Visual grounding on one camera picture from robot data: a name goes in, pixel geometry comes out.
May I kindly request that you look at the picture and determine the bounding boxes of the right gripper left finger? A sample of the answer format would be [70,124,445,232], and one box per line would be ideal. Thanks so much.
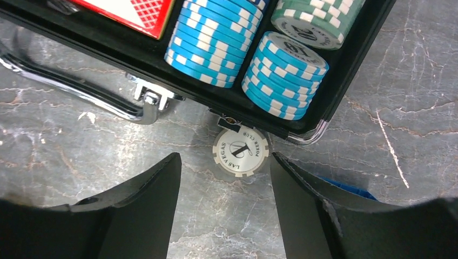
[1,153,181,258]

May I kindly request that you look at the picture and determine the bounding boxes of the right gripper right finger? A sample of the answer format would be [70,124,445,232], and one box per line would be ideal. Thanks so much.
[270,153,457,258]

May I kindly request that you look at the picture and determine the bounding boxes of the grey poker chip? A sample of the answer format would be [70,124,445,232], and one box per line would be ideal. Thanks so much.
[212,126,270,178]

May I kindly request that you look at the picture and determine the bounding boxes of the black poker chip case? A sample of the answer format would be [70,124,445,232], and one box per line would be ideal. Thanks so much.
[1,1,394,145]

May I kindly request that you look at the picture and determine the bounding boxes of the blue grey lego block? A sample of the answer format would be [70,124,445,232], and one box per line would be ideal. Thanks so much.
[320,176,377,201]

